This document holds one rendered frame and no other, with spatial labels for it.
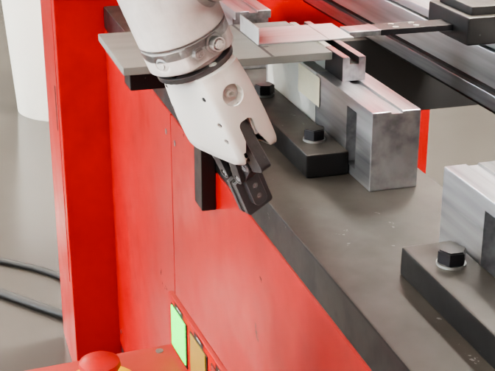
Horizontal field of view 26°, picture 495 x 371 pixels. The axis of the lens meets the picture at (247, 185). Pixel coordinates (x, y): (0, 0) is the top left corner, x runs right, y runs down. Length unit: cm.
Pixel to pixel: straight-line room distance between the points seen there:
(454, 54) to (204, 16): 71
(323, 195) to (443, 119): 319
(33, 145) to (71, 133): 182
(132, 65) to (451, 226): 45
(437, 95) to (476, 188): 101
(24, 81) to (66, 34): 216
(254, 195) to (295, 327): 18
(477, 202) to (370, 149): 25
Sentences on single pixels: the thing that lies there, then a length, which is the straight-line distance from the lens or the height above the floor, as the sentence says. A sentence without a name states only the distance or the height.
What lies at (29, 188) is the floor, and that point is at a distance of 369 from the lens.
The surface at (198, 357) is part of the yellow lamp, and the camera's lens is 101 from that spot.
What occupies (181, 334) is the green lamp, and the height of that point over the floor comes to 82.
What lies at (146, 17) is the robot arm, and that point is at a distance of 94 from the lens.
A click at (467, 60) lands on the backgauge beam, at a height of 94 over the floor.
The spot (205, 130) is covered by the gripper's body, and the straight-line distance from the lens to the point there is 101.
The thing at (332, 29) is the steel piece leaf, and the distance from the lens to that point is 145.
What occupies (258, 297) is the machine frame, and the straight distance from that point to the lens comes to 129.
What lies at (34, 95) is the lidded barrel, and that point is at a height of 11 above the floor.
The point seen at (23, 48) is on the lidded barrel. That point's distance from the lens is 433.
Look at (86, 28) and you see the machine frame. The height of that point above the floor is 83.
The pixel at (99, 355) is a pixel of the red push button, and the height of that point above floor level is 81.
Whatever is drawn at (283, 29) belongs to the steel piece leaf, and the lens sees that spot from 145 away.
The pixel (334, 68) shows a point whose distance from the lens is 135.
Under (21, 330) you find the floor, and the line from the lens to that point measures 279.
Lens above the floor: 133
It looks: 21 degrees down
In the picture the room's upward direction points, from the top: straight up
